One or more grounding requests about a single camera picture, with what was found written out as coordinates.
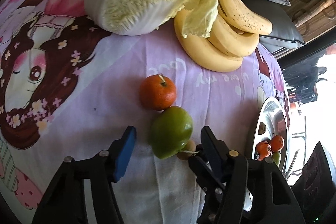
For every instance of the large tangerine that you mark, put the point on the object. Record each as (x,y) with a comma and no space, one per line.
(277,143)

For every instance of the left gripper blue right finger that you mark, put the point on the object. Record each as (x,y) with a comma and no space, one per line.
(216,152)

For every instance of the bunch of yellow bananas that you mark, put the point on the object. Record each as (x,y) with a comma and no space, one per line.
(234,35)

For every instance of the pink cartoon tablecloth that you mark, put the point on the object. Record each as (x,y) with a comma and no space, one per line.
(68,88)

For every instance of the large steel bowl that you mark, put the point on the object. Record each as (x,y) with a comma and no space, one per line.
(273,115)

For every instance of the green jujube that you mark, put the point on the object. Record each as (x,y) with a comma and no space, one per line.
(170,132)
(276,156)

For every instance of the brown longan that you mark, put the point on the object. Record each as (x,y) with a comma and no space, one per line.
(262,128)
(188,150)

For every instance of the grey leather cushion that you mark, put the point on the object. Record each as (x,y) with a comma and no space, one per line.
(285,35)

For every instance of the tangerine with stem strip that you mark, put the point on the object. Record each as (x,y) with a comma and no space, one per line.
(263,149)

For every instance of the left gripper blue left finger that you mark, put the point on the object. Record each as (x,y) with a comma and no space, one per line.
(121,150)

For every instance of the small tangerine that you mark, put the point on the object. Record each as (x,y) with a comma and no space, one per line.
(157,92)

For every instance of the black folding chair outside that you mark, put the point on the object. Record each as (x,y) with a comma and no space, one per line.
(302,78)

